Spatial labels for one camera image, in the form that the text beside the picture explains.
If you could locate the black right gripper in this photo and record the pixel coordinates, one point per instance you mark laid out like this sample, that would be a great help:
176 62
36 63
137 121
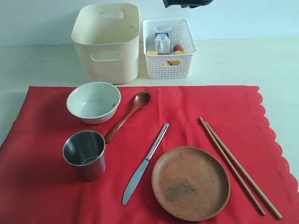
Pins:
186 3

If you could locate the red sausage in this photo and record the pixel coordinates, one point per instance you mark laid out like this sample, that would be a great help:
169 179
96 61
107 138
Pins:
178 47

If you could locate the blue white milk carton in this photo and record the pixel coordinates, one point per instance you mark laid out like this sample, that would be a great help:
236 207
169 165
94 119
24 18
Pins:
162 42

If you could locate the yellow lemon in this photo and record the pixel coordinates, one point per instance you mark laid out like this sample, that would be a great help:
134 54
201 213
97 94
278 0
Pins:
174 63

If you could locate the yellow cheese wedge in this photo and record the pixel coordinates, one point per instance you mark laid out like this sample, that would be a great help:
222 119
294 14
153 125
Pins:
152 53

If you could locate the brown egg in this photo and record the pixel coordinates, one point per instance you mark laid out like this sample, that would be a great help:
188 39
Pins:
165 63

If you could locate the small white perforated basket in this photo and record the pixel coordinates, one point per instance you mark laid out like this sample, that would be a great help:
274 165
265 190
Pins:
179 33

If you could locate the large cream plastic bin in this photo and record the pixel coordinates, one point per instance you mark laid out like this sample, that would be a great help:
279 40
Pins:
106 38

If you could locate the dark wooden spoon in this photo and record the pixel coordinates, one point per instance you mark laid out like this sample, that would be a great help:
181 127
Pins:
139 102

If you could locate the left wooden chopstick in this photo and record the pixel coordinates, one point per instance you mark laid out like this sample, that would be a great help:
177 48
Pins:
234 171

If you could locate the wooden chopstick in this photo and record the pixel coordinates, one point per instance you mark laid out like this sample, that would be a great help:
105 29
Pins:
236 163
234 171

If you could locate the white ceramic bowl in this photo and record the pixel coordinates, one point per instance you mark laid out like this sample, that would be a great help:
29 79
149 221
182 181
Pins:
94 102

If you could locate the right wooden chopstick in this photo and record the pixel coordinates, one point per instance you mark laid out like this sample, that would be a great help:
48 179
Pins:
236 163

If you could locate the stainless steel cup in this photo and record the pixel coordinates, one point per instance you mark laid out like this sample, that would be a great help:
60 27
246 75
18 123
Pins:
85 151

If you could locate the steel table knife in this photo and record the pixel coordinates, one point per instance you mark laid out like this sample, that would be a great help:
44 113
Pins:
136 177

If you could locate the brown wooden plate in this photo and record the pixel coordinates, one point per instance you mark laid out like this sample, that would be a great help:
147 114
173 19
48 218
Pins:
190 183

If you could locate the red table cloth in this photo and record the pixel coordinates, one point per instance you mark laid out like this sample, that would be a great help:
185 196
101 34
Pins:
37 186

